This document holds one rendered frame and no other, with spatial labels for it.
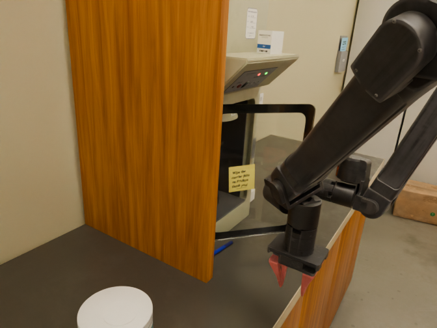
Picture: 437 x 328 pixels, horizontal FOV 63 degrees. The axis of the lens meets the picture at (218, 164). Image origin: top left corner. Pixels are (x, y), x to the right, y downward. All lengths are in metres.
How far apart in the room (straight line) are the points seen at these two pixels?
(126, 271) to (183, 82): 0.53
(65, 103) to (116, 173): 0.26
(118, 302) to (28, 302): 0.33
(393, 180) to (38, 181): 0.94
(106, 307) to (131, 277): 0.31
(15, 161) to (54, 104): 0.19
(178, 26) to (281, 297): 0.70
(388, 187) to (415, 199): 2.84
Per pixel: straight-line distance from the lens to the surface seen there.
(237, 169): 0.98
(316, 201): 0.66
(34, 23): 1.10
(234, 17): 0.99
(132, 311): 0.71
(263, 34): 1.04
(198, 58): 0.80
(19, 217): 1.17
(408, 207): 3.75
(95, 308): 0.72
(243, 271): 1.04
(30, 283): 1.07
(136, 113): 0.94
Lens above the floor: 1.57
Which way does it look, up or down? 21 degrees down
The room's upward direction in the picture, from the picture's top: 3 degrees clockwise
